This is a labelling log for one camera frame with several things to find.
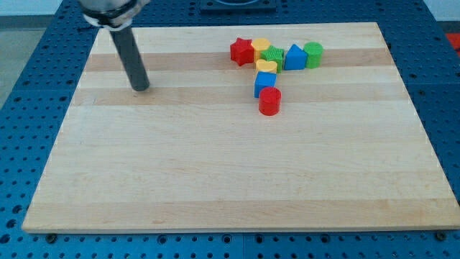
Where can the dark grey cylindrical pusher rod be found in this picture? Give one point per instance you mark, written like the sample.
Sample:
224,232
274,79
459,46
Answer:
128,51

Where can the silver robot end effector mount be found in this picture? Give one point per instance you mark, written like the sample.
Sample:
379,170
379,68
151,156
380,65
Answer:
114,15

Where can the blue cube block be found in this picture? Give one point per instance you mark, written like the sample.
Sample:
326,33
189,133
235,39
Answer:
263,80

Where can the red star block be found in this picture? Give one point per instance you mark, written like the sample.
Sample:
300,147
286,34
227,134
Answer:
242,52

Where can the yellow cylinder block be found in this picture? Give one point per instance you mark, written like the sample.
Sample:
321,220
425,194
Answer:
259,45

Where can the yellow heart block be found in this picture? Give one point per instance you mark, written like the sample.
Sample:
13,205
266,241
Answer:
262,65

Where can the light wooden board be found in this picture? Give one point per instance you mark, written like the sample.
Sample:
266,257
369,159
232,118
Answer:
346,152

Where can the green star block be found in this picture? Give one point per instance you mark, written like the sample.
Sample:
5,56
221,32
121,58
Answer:
276,54

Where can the red cylinder block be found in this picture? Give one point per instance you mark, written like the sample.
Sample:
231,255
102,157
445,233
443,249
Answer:
269,101

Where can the blue pentagon block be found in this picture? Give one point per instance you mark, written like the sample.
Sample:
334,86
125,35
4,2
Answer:
295,58

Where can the green cylinder block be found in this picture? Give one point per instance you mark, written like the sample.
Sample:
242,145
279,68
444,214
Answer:
314,51

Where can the red object at right edge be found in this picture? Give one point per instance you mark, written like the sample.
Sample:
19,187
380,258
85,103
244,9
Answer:
454,39

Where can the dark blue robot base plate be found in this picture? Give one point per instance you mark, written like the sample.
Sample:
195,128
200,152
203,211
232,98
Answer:
238,6

